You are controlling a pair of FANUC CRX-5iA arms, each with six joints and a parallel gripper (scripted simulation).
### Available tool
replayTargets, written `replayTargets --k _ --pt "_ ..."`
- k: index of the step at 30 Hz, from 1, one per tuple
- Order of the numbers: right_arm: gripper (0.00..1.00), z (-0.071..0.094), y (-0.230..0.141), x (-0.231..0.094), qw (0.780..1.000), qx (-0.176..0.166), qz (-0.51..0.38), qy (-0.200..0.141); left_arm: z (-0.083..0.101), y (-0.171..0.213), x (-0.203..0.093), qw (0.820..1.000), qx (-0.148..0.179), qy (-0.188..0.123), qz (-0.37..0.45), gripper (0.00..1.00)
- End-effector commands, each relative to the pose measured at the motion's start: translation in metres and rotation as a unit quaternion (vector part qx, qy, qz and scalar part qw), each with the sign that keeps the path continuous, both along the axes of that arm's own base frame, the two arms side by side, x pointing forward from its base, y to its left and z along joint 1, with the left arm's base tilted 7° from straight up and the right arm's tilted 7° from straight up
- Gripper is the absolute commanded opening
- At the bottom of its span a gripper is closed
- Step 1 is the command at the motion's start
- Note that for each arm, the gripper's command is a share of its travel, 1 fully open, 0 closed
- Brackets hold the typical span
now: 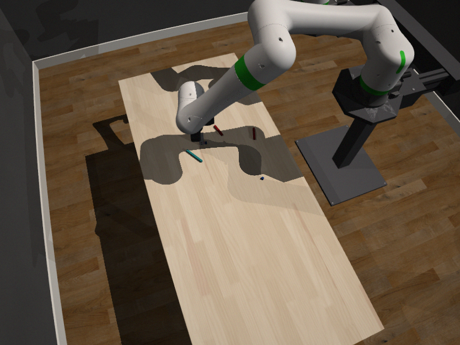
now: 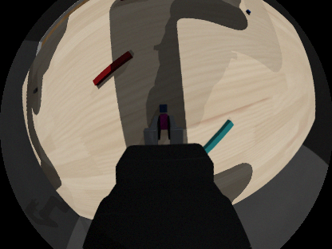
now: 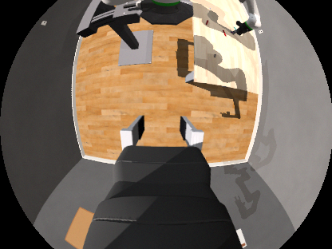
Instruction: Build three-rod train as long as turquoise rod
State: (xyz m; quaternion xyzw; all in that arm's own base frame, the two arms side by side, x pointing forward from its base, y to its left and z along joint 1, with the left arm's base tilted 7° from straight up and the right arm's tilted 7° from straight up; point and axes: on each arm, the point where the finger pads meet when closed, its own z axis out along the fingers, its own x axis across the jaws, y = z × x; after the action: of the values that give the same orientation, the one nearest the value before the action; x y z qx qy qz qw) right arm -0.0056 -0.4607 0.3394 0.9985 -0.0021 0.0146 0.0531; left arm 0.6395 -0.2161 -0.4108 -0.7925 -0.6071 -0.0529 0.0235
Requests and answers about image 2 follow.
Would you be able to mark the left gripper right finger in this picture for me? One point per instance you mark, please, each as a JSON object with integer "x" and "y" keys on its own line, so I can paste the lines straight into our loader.
{"x": 175, "y": 134}

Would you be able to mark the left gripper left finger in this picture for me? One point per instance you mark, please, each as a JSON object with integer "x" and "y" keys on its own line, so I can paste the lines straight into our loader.
{"x": 151, "y": 134}

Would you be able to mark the turquoise rod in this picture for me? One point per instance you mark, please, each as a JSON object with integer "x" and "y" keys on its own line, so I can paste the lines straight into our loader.
{"x": 218, "y": 136}

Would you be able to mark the magenta rectangular block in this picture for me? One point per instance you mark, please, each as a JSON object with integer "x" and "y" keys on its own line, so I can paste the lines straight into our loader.
{"x": 163, "y": 122}

